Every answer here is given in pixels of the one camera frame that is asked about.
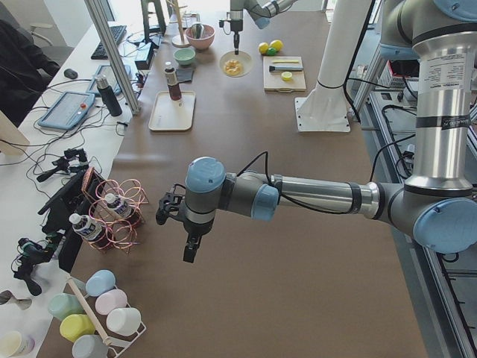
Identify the halved lemon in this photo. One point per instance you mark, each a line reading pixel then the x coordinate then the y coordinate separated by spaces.
pixel 286 76

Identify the blue teach pendant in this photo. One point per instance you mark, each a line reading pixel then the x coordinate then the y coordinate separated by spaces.
pixel 68 111
pixel 107 72

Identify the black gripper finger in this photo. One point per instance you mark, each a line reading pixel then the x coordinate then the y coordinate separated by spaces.
pixel 236 42
pixel 191 248

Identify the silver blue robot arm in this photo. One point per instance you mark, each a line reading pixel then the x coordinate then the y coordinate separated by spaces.
pixel 433 206
pixel 260 14

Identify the copper wire bottle rack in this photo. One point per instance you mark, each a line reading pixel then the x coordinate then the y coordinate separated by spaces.
pixel 119 233

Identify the pink bowl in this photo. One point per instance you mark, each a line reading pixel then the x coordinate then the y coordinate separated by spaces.
pixel 205 41

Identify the blue plastic cup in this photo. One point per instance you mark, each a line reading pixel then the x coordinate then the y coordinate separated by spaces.
pixel 102 281

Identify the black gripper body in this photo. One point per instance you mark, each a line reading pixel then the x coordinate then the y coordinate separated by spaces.
pixel 195 230
pixel 235 27

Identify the green lime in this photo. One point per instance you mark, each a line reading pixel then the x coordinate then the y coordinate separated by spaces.
pixel 271 52

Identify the white cup rack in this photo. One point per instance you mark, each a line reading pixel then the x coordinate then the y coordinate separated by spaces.
pixel 117 343

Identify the yellow lemon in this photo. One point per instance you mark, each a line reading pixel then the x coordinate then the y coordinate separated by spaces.
pixel 263 48
pixel 277 45

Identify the black thermos bottle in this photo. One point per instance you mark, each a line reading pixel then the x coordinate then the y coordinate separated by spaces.
pixel 107 95

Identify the pink plastic cup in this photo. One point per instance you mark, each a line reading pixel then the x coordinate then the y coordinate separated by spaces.
pixel 108 301

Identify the yellow plastic cup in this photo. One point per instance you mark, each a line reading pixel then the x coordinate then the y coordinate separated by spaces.
pixel 75 326

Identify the white round plate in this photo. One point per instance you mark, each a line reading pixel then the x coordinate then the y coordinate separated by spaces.
pixel 243 57

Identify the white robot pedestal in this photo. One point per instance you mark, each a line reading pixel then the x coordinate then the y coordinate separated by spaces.
pixel 325 108

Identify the white plastic cup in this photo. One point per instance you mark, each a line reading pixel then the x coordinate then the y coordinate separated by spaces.
pixel 124 321

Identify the green plastic cup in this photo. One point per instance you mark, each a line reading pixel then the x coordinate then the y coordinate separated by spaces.
pixel 62 305

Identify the grey folded cloth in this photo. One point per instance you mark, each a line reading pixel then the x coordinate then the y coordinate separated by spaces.
pixel 185 75

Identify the green bowl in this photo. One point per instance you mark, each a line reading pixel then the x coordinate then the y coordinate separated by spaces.
pixel 185 56

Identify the black computer mouse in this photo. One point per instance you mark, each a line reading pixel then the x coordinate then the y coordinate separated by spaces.
pixel 70 74

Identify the wooden mug tree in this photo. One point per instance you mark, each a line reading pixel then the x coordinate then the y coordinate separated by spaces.
pixel 180 40

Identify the white rectangular tray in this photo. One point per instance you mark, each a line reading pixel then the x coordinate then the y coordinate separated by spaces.
pixel 170 115

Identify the dark red sauce bottle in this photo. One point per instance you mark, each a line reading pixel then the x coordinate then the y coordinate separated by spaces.
pixel 172 82

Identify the glazed twisted donut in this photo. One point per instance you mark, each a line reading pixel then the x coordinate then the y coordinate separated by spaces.
pixel 233 67

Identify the black handled knife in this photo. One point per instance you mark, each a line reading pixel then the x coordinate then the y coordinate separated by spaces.
pixel 272 68

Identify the wooden cutting board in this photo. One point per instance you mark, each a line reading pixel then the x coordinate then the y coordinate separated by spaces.
pixel 272 80

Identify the water bottle dark liquid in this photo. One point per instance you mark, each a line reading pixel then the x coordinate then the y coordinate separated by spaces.
pixel 119 206
pixel 85 226

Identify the aluminium frame post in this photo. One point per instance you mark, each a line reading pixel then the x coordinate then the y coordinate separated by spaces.
pixel 101 24

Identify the grey plastic cup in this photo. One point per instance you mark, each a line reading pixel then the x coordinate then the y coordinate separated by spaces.
pixel 89 346

